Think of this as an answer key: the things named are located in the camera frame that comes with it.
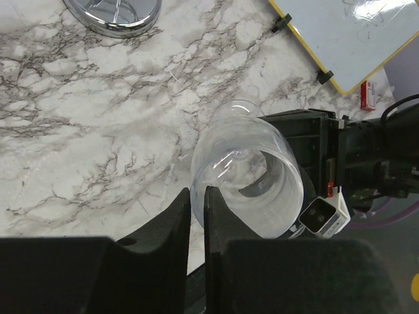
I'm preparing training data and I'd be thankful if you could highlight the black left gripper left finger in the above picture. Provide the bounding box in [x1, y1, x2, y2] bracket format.
[1, 189, 191, 313]

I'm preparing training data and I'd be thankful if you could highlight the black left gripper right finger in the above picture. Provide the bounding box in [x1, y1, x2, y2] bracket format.
[204, 187, 402, 313]

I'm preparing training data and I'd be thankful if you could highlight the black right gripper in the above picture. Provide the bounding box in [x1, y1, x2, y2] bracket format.
[261, 109, 346, 197]

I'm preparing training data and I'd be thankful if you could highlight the clear wine glass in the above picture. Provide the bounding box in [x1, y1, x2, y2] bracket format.
[191, 100, 304, 238]

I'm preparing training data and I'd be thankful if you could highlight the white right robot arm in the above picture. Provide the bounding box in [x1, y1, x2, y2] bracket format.
[263, 105, 418, 207]

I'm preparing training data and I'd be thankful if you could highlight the chrome wine glass rack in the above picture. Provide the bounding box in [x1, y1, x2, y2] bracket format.
[63, 0, 162, 39]

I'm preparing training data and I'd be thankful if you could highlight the small red white packet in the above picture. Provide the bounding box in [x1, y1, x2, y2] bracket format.
[361, 80, 376, 111]

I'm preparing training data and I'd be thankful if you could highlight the small wood-framed whiteboard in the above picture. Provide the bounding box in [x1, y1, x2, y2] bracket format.
[270, 1, 418, 94]

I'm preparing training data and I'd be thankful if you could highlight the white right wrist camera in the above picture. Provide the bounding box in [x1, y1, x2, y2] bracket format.
[299, 186, 351, 239]

